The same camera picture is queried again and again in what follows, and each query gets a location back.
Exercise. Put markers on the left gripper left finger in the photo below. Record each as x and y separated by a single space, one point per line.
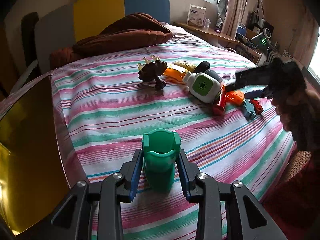
74 217

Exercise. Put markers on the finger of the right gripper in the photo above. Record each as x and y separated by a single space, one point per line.
256 94

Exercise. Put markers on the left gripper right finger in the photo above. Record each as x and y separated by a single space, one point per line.
246 217

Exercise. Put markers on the red puzzle block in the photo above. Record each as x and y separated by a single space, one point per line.
257 106

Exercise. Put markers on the green plastic cup toy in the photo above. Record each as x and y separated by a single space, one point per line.
161 148

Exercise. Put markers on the person's right hand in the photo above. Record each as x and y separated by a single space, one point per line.
299 114

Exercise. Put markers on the teal puzzle block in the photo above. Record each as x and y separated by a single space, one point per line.
248 110

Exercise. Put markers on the orange block toy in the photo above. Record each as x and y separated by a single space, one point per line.
235 97

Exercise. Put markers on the red lipstick tube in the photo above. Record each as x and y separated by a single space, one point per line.
219 103

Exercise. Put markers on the wooden side desk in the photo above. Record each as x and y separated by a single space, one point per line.
222 41

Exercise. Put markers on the white green square bottle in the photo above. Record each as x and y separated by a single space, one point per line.
202 86

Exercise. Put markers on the gold storage box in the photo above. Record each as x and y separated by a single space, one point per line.
32 178

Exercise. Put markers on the black lidded clear jar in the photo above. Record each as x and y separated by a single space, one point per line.
204 67

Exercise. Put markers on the striped bed quilt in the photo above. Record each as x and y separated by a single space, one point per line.
102 109

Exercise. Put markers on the yellow oval soap box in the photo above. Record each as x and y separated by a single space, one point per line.
188 66

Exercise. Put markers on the orange plastic toy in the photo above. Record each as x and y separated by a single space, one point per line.
175 72

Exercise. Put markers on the pink window curtain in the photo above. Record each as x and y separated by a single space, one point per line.
234 13

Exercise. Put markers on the white cardboard box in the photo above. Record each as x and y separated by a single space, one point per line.
196 15

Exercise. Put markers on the brown dinosaur toy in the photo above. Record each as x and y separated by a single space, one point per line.
151 70

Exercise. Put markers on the brown blanket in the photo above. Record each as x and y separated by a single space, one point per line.
134 31

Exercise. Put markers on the multicolour padded headboard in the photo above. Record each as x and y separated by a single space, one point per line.
71 23

